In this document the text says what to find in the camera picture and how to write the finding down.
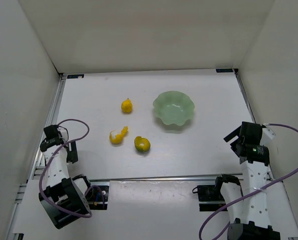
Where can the green yellow fake fruit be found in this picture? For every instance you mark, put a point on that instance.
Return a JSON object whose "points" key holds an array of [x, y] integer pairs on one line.
{"points": [[142, 144]]}

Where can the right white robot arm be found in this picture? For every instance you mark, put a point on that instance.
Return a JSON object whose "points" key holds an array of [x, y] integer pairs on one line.
{"points": [[246, 200]]}

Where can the yellow fake pear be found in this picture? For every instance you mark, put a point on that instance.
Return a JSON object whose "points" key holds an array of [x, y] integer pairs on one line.
{"points": [[126, 106]]}

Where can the green glass fruit bowl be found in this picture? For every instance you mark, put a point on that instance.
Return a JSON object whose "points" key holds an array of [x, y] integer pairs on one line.
{"points": [[173, 108]]}

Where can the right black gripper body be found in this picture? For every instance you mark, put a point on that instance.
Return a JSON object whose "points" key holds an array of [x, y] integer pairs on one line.
{"points": [[234, 144]]}

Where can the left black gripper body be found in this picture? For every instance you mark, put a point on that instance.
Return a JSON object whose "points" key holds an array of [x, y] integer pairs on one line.
{"points": [[71, 155]]}

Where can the yellow peeled fake fruit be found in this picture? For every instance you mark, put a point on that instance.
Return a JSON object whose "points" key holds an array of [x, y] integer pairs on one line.
{"points": [[116, 138]]}

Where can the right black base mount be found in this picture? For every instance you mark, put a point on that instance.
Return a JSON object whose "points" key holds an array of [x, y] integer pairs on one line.
{"points": [[209, 197]]}

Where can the front aluminium rail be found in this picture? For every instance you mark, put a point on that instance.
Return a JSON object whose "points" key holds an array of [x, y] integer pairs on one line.
{"points": [[207, 177]]}

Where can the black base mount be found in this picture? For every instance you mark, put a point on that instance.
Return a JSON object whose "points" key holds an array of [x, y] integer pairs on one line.
{"points": [[209, 197], [98, 200]]}

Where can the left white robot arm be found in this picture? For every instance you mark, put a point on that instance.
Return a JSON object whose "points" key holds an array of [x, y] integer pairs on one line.
{"points": [[61, 189]]}

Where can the left blue corner label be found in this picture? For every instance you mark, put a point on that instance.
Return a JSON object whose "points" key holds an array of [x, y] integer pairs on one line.
{"points": [[75, 76]]}

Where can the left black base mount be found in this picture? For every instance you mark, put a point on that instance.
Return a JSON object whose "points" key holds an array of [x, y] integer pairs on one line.
{"points": [[98, 200]]}

